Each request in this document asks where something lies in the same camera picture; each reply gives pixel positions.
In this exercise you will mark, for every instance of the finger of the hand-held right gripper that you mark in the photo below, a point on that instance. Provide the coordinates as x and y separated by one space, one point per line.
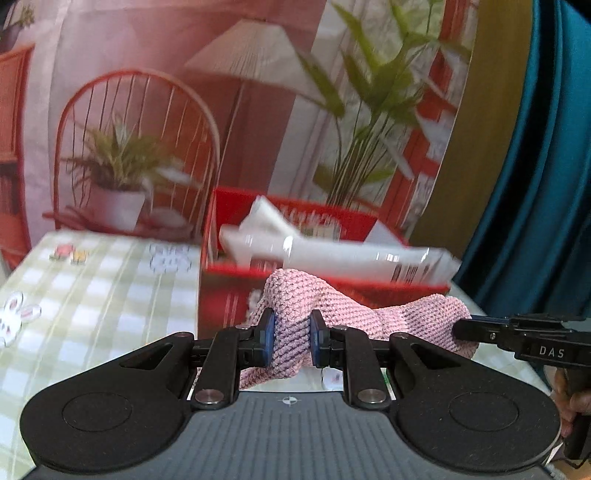
480 330

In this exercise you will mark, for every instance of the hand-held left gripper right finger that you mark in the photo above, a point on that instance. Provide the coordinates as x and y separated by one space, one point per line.
316 339

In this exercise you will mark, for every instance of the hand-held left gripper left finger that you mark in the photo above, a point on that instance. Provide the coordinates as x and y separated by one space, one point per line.
268 339

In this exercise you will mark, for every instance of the pink knitted cloth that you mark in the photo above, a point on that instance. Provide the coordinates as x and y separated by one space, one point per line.
295 332

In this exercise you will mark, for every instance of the red strawberry print cardboard box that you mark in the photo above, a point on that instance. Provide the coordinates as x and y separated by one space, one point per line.
221 295

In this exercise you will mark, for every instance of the white face mask pack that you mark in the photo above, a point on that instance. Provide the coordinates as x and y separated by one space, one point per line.
351 258

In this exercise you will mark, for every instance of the white packet brown label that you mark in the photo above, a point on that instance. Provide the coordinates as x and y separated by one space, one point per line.
254 244

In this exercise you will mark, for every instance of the person's right hand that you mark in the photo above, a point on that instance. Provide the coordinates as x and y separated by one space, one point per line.
562 401

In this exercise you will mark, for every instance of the teal curtain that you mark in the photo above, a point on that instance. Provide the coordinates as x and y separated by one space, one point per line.
545 184

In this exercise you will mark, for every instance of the printed wall cloth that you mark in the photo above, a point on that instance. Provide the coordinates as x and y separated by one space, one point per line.
138 46

